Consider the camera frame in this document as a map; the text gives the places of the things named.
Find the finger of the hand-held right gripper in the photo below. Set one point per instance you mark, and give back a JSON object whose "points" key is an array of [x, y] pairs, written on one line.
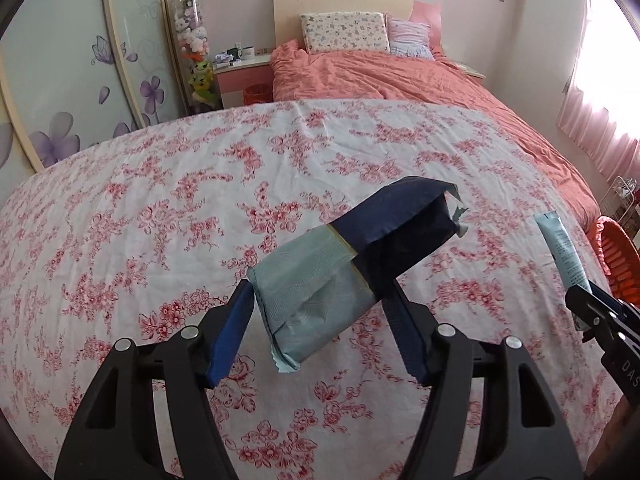
{"points": [[612, 297], [580, 307]]}

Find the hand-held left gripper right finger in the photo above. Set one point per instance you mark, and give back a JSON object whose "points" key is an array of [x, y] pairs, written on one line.
{"points": [[407, 340]]}

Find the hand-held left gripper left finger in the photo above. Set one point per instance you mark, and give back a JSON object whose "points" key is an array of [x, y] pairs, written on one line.
{"points": [[232, 335]]}

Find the orange plastic basket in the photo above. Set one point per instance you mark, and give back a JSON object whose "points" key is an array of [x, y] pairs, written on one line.
{"points": [[617, 260]]}

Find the pale blue tube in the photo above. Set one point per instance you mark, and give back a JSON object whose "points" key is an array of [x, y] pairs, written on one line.
{"points": [[562, 250]]}

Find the navy and pale green packet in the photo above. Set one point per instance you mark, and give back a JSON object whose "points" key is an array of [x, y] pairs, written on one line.
{"points": [[320, 280]]}

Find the person's right hand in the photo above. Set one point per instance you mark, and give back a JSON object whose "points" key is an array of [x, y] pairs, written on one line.
{"points": [[617, 435]]}

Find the pink floral tablecloth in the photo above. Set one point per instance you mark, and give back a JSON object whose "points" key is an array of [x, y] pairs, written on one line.
{"points": [[150, 210]]}

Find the pink curtain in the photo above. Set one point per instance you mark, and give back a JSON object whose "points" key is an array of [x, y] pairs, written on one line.
{"points": [[600, 125]]}

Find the small orange wastebasket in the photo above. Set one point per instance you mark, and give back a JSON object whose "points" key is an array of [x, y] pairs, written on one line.
{"points": [[257, 96]]}

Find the pink and white nightstand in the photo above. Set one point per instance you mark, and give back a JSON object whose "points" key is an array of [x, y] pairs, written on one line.
{"points": [[470, 69], [240, 77]]}

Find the bed with orange duvet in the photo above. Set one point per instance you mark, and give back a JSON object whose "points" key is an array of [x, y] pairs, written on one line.
{"points": [[425, 80]]}

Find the dark green mug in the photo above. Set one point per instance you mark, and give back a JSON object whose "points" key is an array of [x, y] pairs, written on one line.
{"points": [[234, 54]]}

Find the white mug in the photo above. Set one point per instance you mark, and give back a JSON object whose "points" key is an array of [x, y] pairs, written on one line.
{"points": [[249, 52]]}

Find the clear tube of plush toys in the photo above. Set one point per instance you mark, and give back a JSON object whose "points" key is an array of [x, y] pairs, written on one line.
{"points": [[192, 40]]}

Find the pink striped pillow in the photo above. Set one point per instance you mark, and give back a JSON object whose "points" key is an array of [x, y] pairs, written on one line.
{"points": [[407, 37]]}

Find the floral print pillow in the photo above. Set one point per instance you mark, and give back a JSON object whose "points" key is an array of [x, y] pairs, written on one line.
{"points": [[345, 32]]}

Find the wardrobe with purple flower doors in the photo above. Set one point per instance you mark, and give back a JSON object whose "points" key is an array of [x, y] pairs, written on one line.
{"points": [[65, 60]]}

